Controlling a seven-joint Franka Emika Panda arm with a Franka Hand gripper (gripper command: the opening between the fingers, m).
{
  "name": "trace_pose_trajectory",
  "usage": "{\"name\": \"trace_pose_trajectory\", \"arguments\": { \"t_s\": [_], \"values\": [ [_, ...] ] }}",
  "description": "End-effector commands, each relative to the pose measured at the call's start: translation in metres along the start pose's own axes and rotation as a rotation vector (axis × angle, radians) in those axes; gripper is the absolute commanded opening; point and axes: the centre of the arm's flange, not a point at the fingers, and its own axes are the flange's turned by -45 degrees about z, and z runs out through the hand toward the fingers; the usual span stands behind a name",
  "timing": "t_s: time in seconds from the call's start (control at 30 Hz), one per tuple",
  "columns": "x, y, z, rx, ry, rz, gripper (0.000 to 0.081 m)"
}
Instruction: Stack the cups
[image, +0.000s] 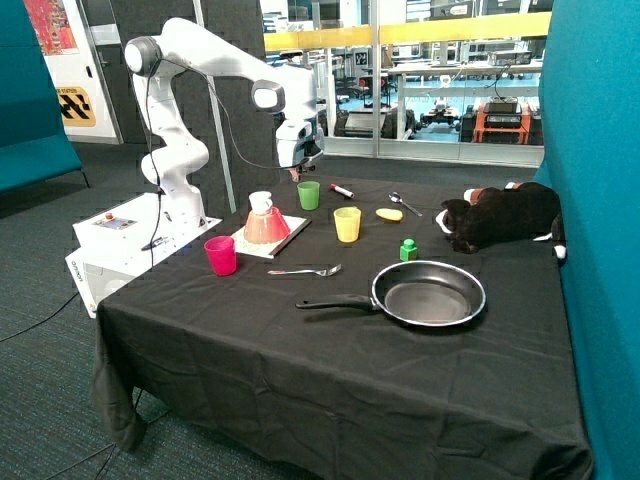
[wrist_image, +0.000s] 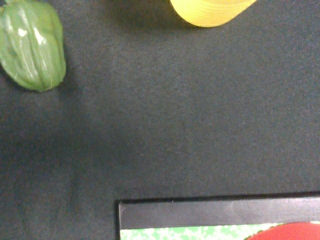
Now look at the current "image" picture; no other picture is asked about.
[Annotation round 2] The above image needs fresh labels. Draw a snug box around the teal sofa left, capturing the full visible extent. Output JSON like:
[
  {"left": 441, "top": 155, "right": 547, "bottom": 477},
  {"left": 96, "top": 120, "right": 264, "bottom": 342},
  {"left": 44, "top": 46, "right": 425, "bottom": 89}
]
[{"left": 0, "top": 0, "right": 83, "bottom": 192}]

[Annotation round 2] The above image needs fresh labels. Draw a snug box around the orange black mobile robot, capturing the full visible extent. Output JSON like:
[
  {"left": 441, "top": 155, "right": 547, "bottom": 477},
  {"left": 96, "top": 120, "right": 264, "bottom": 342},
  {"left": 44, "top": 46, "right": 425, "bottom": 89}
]
[{"left": 459, "top": 96, "right": 544, "bottom": 146}]

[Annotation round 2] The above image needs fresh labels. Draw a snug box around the white small cup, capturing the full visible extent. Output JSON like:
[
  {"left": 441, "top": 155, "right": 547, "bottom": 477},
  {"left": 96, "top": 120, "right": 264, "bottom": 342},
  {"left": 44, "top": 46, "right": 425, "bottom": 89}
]
[{"left": 249, "top": 191, "right": 273, "bottom": 215}]

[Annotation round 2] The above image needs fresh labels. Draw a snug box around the yellow plastic cup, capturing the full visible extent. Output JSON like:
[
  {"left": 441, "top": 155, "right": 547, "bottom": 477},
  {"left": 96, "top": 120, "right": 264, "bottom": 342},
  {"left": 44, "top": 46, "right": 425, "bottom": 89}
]
[{"left": 333, "top": 207, "right": 361, "bottom": 243}]

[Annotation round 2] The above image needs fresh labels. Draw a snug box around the red marker pen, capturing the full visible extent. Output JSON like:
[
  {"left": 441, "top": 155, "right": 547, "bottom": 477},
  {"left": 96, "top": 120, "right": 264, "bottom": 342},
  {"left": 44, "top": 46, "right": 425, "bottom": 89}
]
[{"left": 330, "top": 184, "right": 354, "bottom": 199}]

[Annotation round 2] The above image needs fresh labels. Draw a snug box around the teal partition right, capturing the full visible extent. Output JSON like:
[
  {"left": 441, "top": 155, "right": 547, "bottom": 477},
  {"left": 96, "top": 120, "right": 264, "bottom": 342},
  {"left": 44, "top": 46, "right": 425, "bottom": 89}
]
[{"left": 538, "top": 1, "right": 639, "bottom": 479}]

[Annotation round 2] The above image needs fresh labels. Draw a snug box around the brown plush dog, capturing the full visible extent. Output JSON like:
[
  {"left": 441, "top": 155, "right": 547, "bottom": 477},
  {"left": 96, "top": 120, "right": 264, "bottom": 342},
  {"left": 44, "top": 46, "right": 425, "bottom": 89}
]
[{"left": 436, "top": 182, "right": 567, "bottom": 262}]

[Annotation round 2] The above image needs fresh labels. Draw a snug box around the green plastic cup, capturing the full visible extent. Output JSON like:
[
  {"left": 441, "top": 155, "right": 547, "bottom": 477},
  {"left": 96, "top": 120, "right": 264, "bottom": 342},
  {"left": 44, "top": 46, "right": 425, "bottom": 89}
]
[{"left": 297, "top": 181, "right": 320, "bottom": 211}]

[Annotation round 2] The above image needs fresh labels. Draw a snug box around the metal fork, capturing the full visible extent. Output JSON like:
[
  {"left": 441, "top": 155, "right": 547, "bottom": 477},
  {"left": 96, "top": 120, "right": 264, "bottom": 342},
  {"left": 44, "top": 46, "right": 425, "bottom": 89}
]
[{"left": 267, "top": 264, "right": 342, "bottom": 277}]

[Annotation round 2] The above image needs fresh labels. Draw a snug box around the pink plastic cup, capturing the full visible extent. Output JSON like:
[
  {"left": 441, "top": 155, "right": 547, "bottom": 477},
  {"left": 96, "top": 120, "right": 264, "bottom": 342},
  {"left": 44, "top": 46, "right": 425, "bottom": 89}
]
[{"left": 204, "top": 236, "right": 237, "bottom": 276}]

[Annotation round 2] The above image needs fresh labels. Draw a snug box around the red wall poster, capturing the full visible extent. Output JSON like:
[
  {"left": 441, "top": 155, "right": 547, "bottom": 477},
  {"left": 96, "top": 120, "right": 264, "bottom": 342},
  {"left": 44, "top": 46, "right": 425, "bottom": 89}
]
[{"left": 23, "top": 0, "right": 79, "bottom": 56}]

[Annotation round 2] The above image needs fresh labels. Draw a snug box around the green toy block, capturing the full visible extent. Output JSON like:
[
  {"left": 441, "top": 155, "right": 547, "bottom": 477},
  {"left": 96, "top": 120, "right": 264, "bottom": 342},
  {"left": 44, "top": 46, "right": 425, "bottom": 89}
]
[{"left": 399, "top": 238, "right": 418, "bottom": 262}]

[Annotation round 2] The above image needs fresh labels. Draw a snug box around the metal spoon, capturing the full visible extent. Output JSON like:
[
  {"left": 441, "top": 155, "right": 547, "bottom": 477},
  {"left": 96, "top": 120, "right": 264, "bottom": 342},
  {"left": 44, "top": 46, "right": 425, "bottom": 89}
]
[{"left": 388, "top": 192, "right": 423, "bottom": 217}]

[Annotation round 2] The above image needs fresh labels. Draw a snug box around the yellow potato toy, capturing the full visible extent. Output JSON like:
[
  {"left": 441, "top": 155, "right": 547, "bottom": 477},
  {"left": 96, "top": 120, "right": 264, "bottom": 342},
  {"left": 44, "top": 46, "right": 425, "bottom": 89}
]
[{"left": 375, "top": 208, "right": 404, "bottom": 222}]

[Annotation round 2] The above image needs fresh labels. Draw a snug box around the black tablecloth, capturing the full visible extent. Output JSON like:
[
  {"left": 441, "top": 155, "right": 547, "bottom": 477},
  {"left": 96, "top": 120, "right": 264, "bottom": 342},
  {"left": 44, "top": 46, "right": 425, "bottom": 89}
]
[{"left": 91, "top": 179, "right": 595, "bottom": 479}]

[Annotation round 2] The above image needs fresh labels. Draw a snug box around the red inverted bowl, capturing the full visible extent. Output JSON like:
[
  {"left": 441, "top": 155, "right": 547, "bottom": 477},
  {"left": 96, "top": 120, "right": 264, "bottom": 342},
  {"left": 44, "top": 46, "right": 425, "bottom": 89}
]
[{"left": 243, "top": 207, "right": 290, "bottom": 245}]

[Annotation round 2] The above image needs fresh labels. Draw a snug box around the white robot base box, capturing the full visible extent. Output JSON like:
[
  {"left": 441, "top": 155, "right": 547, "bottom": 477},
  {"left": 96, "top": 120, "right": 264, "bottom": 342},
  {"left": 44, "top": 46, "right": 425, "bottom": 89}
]
[{"left": 66, "top": 193, "right": 220, "bottom": 318}]

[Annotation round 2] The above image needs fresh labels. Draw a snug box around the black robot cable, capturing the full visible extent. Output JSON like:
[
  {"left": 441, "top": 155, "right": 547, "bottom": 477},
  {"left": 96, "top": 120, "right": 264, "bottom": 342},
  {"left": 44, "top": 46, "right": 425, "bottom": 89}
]
[{"left": 142, "top": 58, "right": 301, "bottom": 254}]

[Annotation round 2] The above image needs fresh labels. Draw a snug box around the white rectangular board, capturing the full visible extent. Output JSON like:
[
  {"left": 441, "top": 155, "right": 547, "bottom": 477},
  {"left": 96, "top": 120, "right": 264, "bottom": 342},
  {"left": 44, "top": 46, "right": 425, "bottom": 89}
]
[{"left": 232, "top": 213, "right": 311, "bottom": 259}]

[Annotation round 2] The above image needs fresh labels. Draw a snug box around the black frying pan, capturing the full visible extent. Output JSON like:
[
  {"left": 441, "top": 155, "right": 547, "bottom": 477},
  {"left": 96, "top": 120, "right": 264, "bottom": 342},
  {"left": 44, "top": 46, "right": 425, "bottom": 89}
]
[{"left": 296, "top": 260, "right": 487, "bottom": 327}]

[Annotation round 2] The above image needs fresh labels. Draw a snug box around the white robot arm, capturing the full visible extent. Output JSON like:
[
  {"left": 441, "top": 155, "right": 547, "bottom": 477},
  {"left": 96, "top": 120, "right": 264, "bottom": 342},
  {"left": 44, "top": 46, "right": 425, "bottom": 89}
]
[{"left": 125, "top": 18, "right": 324, "bottom": 232}]

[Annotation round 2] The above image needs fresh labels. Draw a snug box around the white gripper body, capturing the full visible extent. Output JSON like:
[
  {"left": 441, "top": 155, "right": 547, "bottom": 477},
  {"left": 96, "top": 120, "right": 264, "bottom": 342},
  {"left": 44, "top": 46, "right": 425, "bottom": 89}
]
[{"left": 276, "top": 119, "right": 324, "bottom": 170}]

